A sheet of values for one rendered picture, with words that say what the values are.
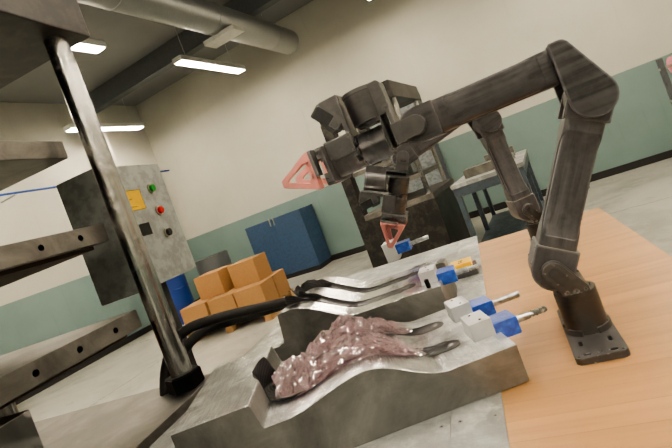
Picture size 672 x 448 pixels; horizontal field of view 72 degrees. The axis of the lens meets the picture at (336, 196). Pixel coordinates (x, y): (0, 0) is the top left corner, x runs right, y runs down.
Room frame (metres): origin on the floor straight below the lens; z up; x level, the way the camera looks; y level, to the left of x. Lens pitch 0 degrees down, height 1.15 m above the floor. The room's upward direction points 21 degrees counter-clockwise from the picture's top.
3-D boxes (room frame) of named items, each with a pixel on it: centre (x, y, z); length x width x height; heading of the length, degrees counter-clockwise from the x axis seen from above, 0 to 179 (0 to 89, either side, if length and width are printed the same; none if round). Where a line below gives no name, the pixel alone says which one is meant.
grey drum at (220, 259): (7.87, 2.35, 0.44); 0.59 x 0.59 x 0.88
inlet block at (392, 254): (1.33, -0.14, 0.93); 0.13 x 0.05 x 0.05; 73
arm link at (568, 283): (0.73, -0.29, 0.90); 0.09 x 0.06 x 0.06; 160
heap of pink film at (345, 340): (0.79, 0.08, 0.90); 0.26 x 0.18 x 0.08; 91
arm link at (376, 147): (0.80, -0.10, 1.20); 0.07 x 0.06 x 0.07; 70
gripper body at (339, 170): (0.82, -0.04, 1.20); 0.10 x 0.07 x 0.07; 160
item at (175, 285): (7.80, 3.15, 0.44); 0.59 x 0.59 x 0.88
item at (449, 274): (1.01, -0.18, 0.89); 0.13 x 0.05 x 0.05; 74
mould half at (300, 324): (1.15, 0.07, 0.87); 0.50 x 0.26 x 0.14; 74
